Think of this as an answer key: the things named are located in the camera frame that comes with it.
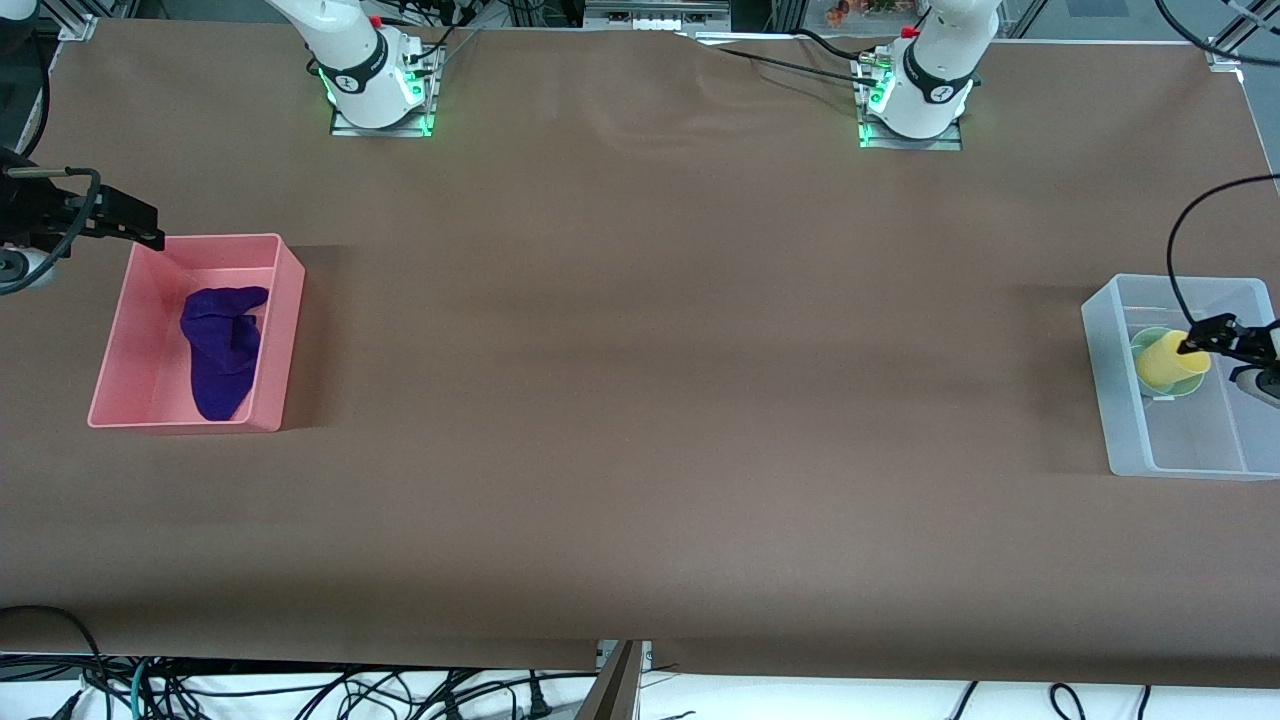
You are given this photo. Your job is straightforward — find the yellow cup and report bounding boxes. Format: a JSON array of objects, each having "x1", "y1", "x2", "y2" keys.
[{"x1": 1134, "y1": 330, "x2": 1213, "y2": 393}]

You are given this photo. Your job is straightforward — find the purple microfibre cloth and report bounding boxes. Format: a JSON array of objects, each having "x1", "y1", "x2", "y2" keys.
[{"x1": 180, "y1": 286, "x2": 271, "y2": 422}]

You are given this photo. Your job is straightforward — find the translucent plastic box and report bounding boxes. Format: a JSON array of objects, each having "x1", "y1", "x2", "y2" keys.
[{"x1": 1081, "y1": 273, "x2": 1280, "y2": 482}]

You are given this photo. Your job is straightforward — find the pink plastic box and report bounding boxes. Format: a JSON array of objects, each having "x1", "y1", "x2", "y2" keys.
[{"x1": 87, "y1": 233, "x2": 307, "y2": 433}]

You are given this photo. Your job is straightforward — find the brown table cover sheet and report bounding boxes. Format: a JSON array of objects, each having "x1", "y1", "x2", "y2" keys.
[{"x1": 0, "y1": 18, "x2": 1280, "y2": 691}]

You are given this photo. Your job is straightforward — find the grey background equipment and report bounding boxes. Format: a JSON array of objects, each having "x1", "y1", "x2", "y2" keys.
[{"x1": 584, "y1": 0, "x2": 733, "y2": 33}]

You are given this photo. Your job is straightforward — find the brown wooden beam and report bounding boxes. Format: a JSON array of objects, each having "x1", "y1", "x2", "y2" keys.
[{"x1": 578, "y1": 640, "x2": 643, "y2": 720}]

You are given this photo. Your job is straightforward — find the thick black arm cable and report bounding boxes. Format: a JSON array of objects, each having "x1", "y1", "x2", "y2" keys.
[{"x1": 1153, "y1": 0, "x2": 1280, "y2": 57}]

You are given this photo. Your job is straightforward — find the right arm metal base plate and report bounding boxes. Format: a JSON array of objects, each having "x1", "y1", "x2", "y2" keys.
[{"x1": 330, "y1": 45, "x2": 439, "y2": 138}]

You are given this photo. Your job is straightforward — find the black cable at right base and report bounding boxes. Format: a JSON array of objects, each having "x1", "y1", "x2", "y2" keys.
[{"x1": 405, "y1": 22, "x2": 483, "y2": 71}]

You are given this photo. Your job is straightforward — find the black arched floor cable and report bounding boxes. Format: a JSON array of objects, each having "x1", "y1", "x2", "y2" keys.
[{"x1": 0, "y1": 604, "x2": 109, "y2": 720}]

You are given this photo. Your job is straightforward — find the short black base cable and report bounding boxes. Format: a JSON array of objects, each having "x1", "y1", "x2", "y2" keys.
[{"x1": 795, "y1": 28, "x2": 891, "y2": 65}]

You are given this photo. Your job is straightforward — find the long black base cable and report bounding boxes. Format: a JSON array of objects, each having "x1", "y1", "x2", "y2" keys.
[{"x1": 690, "y1": 38, "x2": 883, "y2": 87}]

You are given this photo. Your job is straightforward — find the black tangled floor cable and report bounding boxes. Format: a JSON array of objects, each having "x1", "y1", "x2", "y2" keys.
[{"x1": 150, "y1": 668, "x2": 601, "y2": 720}]

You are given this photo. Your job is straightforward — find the white metal bracket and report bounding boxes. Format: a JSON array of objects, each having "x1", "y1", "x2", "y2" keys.
[{"x1": 597, "y1": 640, "x2": 654, "y2": 673}]

